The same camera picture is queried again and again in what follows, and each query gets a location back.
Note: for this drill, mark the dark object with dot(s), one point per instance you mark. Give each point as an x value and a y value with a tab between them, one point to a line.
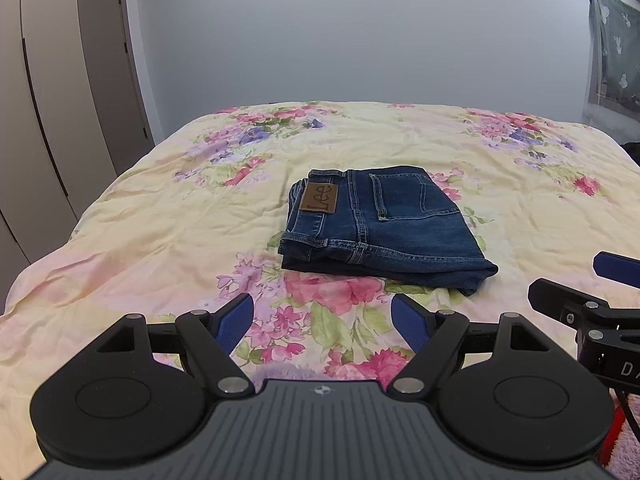
632	152

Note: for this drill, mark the yellow floral blanket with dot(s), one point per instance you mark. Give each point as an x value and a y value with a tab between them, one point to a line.
175	220

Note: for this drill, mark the blue denim pants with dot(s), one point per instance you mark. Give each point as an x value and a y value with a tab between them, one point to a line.
400	230

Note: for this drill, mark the pink fuzzy clothing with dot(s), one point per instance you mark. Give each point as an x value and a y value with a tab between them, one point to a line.
627	452

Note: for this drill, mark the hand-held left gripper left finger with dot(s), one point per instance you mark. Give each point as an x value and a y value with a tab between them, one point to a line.
232	327

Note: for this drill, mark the green wall cloth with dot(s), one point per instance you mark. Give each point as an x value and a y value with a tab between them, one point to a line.
617	50

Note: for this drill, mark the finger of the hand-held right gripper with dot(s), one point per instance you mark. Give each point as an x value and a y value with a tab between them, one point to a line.
617	266
550	294

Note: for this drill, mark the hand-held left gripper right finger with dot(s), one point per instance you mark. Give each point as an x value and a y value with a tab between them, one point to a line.
407	322

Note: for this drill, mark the beige wardrobe doors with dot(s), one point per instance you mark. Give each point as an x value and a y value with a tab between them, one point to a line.
40	110

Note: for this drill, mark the grey-brown door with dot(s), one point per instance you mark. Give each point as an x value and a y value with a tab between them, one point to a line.
110	85

